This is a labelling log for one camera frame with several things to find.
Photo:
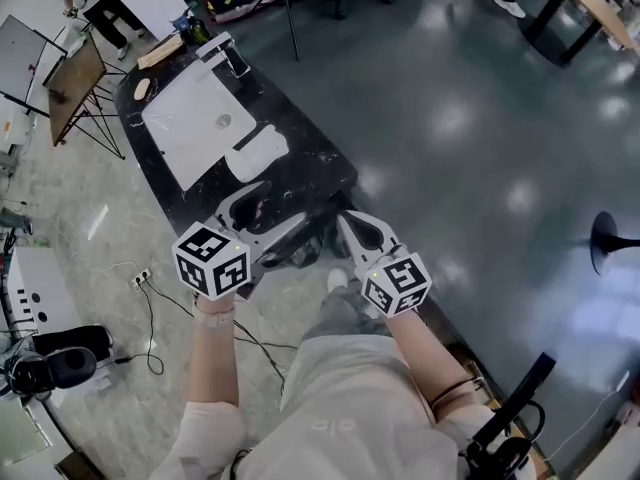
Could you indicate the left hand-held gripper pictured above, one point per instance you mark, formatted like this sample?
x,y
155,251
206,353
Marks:
x,y
210,263

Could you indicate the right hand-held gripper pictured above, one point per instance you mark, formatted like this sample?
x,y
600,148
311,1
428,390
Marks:
x,y
395,283

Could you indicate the person's right forearm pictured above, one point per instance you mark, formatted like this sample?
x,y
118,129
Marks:
x,y
425,353

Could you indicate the person's left forearm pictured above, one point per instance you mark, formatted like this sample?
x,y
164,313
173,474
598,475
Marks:
x,y
210,358

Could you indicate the beige oval piece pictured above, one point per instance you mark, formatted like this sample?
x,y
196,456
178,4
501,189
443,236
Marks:
x,y
143,88

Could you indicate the person's white shoe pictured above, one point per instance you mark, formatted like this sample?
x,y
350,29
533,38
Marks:
x,y
336,278

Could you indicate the black marble washstand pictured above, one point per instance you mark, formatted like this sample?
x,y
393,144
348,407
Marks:
x,y
305,168

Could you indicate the person's grey trousers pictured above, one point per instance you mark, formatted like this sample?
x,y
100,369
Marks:
x,y
345,313

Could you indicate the white sink basin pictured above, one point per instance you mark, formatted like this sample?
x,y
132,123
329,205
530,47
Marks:
x,y
190,123

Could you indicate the white floor power strip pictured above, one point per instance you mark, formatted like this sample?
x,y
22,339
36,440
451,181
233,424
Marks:
x,y
141,278

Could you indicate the person's white shirt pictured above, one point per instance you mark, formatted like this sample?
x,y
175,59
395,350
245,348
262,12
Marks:
x,y
340,408

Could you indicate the chrome faucet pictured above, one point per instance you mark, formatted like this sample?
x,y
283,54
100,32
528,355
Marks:
x,y
220,50

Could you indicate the beige folded cloth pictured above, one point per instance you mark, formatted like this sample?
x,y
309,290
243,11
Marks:
x,y
160,52

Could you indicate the green bottle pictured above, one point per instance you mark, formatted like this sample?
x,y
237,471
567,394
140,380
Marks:
x,y
200,30

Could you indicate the black tripod pole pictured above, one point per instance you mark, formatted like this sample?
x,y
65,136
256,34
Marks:
x,y
291,23

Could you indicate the white and blue mug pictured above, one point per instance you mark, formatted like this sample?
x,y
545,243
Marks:
x,y
181,22

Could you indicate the black bag pink trim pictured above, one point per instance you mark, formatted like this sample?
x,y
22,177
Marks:
x,y
240,3

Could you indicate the small wooden folding table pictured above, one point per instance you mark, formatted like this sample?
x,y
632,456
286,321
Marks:
x,y
75,88

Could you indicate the white cabinet with holes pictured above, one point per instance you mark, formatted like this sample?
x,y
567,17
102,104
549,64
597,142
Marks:
x,y
37,293

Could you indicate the black rounded device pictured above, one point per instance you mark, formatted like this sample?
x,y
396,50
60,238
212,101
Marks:
x,y
60,365

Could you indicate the grey framed panel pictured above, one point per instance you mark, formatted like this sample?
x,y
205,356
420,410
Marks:
x,y
20,63

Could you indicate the black-legged high table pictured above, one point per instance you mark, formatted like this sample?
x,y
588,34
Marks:
x,y
590,3

